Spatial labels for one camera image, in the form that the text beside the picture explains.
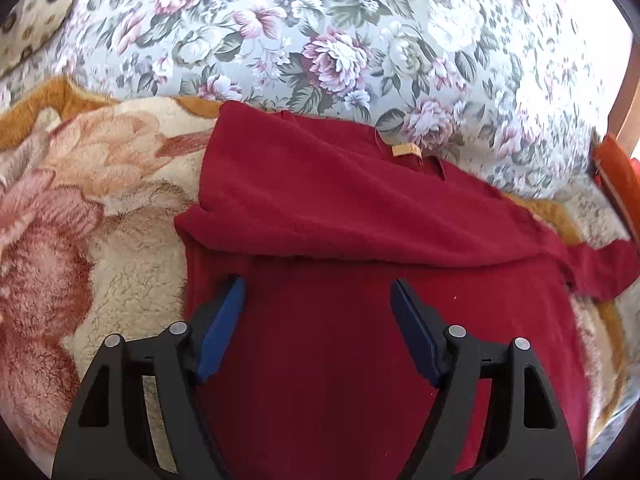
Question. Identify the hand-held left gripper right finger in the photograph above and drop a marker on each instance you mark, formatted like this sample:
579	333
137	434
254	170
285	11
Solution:
415	330

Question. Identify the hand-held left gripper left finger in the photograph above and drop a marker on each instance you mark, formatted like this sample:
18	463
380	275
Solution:
220	330

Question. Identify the dark red knit sweater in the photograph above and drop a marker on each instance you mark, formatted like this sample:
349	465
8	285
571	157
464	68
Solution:
320	210

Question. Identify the plush flower pattern blanket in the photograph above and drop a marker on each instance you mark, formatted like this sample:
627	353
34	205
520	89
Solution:
100	210

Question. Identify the floral print bedsheet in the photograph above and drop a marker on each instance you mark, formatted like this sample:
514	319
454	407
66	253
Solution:
350	10

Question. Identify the cream spotted pillow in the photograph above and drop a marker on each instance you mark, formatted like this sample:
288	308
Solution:
35	5

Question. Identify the wooden furniture frame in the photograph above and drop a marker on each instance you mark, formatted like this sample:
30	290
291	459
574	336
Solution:
627	110

